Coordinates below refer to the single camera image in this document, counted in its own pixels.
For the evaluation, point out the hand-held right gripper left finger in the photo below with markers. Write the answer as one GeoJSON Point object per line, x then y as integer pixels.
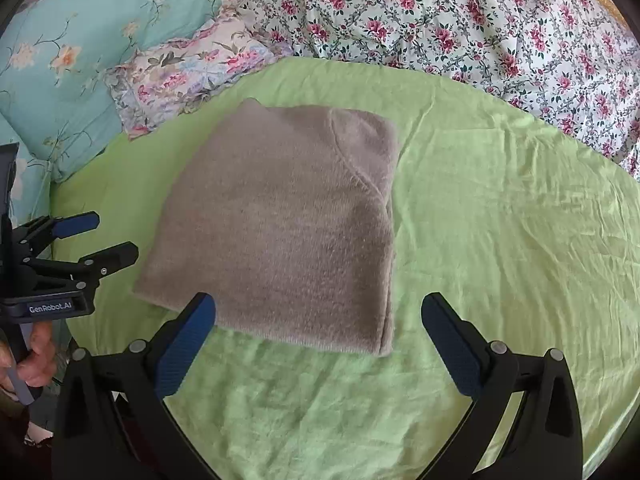
{"type": "Point", "coordinates": [181, 345]}

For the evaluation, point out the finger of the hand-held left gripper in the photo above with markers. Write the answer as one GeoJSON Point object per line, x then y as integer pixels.
{"type": "Point", "coordinates": [112, 256]}
{"type": "Point", "coordinates": [75, 224]}

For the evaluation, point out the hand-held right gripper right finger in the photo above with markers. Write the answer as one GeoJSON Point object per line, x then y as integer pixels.
{"type": "Point", "coordinates": [454, 345]}

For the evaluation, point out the beige knit sweater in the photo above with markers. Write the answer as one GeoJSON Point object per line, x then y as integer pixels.
{"type": "Point", "coordinates": [280, 230]}

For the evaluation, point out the person's left hand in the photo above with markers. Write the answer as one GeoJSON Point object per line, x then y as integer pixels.
{"type": "Point", "coordinates": [37, 355]}

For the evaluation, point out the green bed sheet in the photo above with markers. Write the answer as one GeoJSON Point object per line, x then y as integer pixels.
{"type": "Point", "coordinates": [500, 240]}

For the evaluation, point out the teal floral pillow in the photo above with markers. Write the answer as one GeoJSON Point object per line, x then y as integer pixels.
{"type": "Point", "coordinates": [75, 50]}

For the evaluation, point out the pastel floral pillow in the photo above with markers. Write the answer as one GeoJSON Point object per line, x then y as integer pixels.
{"type": "Point", "coordinates": [185, 70]}

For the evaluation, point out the pink floral quilt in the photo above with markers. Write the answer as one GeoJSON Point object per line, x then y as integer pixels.
{"type": "Point", "coordinates": [450, 25]}

